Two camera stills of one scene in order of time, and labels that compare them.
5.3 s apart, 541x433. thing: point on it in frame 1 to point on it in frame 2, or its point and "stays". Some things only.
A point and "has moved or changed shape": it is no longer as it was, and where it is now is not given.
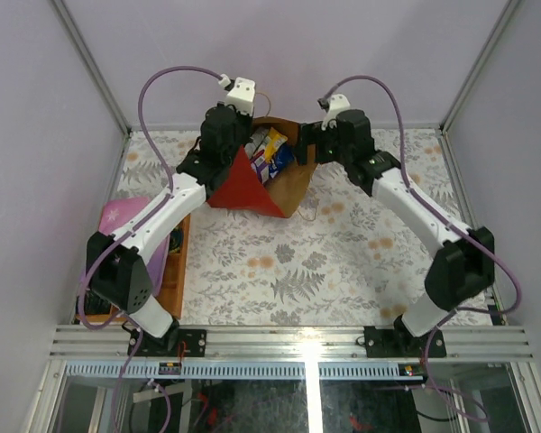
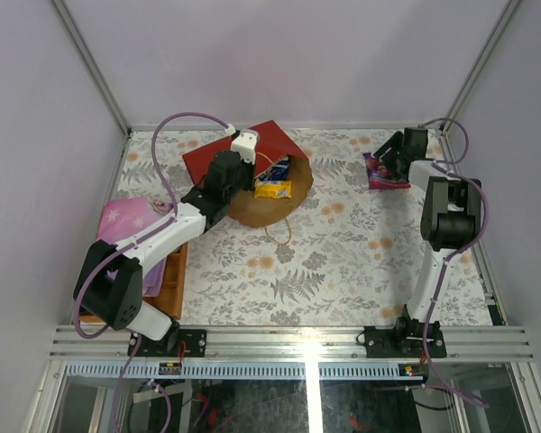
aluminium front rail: x=288 y=344 stays
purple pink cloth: x=116 y=212 stays
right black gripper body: x=327 y=149 to x=400 y=156
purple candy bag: x=261 y=166 has moved or changed shape
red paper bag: x=242 y=188 has moved or changed shape
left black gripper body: x=242 y=136 to x=248 y=172
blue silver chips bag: x=284 y=157 to x=279 y=171
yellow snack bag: x=273 y=142 to x=274 y=189
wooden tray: x=171 y=288 stays
